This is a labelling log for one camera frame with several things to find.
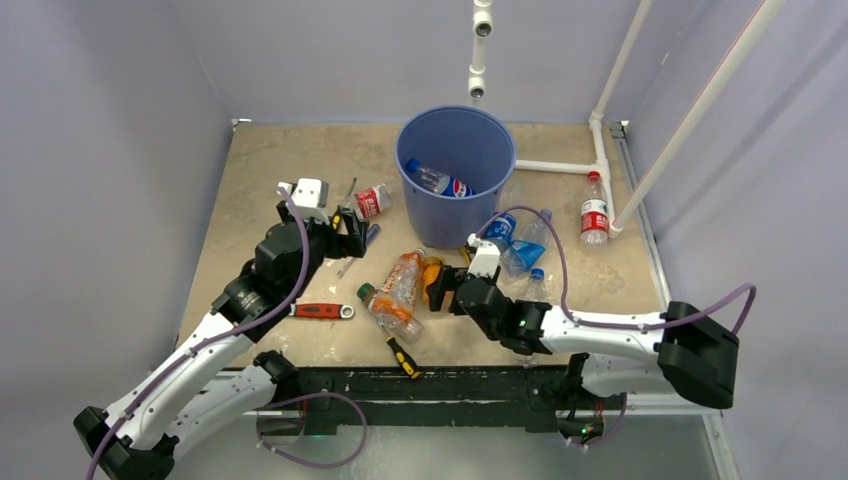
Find overhead white camera mount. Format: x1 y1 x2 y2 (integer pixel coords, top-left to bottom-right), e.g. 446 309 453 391
467 0 493 106

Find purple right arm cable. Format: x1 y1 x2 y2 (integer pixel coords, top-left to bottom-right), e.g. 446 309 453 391
475 205 759 452

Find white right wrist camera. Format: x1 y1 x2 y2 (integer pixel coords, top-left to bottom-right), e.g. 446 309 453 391
466 233 501 281

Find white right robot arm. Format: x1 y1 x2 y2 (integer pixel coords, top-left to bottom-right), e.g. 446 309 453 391
424 267 739 410

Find clear bottle red label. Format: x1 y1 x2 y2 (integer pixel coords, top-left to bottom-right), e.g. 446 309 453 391
353 183 392 220

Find blue plastic bin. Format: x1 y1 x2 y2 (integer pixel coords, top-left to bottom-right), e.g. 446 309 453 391
395 106 516 250

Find yellow handled pliers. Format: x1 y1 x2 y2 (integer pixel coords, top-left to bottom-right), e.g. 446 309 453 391
459 247 471 266

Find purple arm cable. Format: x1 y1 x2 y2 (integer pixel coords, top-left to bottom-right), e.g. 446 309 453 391
475 205 759 452
82 186 313 480

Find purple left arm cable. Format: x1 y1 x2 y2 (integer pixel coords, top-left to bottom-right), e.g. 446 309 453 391
82 186 313 480

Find crushed blue label bottle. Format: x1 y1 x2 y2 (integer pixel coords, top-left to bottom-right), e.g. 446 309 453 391
501 209 552 278

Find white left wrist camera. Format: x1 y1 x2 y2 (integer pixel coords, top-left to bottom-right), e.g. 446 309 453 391
276 178 331 224

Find Pepsi bottle blue label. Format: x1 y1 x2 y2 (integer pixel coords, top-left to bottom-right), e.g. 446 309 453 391
404 158 476 198

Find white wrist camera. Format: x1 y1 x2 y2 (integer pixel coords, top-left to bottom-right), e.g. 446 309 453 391
466 233 501 281
276 178 331 224

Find white pipe frame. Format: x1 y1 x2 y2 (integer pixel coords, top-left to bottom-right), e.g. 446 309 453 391
513 0 790 240

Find red handled adjustable wrench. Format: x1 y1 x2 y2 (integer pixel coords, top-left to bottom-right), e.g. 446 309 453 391
291 303 356 320

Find aluminium frame rail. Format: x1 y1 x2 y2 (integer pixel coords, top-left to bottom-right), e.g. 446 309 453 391
115 369 306 480

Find Starbucks bottle green cap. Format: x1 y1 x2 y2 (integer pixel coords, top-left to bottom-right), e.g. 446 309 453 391
357 282 387 312

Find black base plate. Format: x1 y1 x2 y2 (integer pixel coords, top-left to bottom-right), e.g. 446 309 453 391
263 365 623 436

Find clear bottle white cap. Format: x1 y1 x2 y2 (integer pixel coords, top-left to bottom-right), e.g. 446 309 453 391
483 182 521 253

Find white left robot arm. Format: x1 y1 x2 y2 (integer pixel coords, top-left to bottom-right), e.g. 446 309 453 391
73 201 369 479

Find small clear bottle blue cap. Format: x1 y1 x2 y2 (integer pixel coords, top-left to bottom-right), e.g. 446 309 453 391
519 268 548 302

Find orange juice bottle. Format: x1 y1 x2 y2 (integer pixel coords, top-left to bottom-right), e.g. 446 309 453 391
421 256 444 303

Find red label bottle by pipe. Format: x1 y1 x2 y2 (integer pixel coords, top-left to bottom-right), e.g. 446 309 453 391
580 171 609 249

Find blue red screwdriver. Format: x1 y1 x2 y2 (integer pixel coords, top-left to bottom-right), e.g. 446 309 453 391
336 223 382 280

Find black yellow screwdriver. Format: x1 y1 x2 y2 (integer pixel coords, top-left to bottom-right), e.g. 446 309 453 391
331 177 358 231
379 325 421 379

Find orange tea bottle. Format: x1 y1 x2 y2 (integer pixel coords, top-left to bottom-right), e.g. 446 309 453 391
370 248 426 344

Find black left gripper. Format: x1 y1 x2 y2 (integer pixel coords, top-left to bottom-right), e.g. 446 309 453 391
278 201 366 299

